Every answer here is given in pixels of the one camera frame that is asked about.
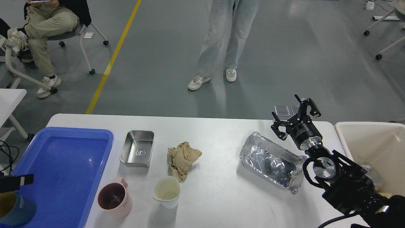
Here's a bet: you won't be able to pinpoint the pink mug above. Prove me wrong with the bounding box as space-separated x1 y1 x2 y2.
97 177 133 218

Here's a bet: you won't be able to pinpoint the white plastic bin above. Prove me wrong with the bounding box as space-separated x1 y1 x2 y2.
334 122 405 196

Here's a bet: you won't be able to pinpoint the stainless steel rectangular tray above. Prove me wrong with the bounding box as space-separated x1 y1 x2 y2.
120 130 154 168

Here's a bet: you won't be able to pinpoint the white office chair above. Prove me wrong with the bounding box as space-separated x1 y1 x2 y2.
1 23 95 94

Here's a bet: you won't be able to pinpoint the clear floor plate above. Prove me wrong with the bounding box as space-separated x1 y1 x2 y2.
274 105 291 116
290 105 300 115

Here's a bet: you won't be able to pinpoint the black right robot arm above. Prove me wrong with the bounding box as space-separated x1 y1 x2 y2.
271 95 405 228

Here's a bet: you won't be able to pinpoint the dark teal cup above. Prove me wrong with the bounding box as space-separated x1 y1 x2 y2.
0 192 36 226

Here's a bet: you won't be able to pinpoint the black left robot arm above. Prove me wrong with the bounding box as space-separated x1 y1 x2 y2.
0 140 34 193

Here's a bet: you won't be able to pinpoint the white side table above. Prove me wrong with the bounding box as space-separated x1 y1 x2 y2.
0 88 35 141

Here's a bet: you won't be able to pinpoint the crumpled brown paper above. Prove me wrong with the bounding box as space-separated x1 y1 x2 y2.
168 142 202 183

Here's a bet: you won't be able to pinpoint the aluminium foil container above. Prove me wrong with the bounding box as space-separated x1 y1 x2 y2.
239 131 308 195

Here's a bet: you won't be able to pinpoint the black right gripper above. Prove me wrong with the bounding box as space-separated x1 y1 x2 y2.
271 94 322 150

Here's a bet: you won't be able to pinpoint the seated person khaki trousers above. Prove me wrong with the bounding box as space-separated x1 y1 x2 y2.
6 0 91 88

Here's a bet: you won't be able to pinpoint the blue plastic tray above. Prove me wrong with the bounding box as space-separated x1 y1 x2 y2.
13 127 113 228

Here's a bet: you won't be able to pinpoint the brown paper in bin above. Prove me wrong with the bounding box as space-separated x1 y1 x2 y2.
378 192 396 200

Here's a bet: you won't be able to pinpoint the crumpled plastic bag in bin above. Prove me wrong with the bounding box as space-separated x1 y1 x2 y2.
360 164 386 189

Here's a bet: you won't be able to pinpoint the clear floor plate right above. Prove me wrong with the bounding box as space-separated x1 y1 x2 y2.
290 105 300 115

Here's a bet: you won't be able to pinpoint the standing person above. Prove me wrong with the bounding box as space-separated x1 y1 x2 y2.
188 0 261 91

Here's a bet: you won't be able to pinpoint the white chair base right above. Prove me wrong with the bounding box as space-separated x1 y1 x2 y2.
364 0 405 60

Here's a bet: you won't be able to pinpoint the white paper cup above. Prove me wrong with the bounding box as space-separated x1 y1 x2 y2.
152 176 181 209

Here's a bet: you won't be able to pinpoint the clear floor plate left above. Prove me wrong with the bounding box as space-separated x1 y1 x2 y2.
274 105 291 116

